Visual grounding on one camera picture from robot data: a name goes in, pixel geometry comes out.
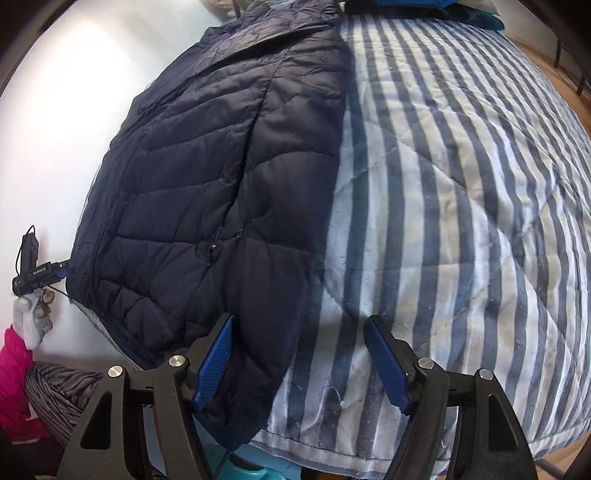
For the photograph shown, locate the white gloved left hand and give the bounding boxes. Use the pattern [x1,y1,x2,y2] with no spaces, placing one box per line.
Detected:
[12,289,55,351]

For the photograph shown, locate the navy quilted puffer jacket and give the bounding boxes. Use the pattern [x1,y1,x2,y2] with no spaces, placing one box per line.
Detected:
[66,1,353,449]

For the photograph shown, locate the blue white striped quilt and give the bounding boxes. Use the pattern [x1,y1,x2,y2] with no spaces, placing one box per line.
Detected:
[68,13,591,478]

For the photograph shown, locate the blue fleece garment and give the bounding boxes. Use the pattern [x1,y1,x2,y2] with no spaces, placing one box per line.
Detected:
[373,0,505,31]

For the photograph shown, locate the grey striped trousers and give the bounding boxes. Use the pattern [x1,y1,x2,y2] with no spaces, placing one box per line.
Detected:
[25,361,104,448]

